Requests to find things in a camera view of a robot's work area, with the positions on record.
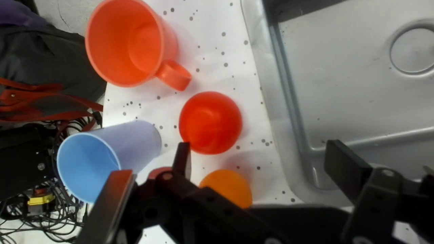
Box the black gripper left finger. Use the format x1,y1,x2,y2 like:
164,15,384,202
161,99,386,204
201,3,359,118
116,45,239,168
146,143,253,244

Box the grey toy sink basin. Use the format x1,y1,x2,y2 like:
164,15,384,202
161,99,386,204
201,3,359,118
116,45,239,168
240,0,434,205

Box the orange plastic mug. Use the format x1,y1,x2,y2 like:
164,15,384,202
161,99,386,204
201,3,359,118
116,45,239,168
85,0,191,91

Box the orange toy fruit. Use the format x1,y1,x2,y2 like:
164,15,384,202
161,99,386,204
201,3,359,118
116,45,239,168
199,170,252,209

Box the light blue plastic cup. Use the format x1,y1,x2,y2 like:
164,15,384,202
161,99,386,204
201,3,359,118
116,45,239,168
57,121,161,204

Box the red toy tomato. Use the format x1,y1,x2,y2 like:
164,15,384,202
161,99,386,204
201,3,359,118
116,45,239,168
179,92,243,155

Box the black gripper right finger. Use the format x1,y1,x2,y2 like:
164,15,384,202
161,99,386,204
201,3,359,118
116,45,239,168
324,140,419,244

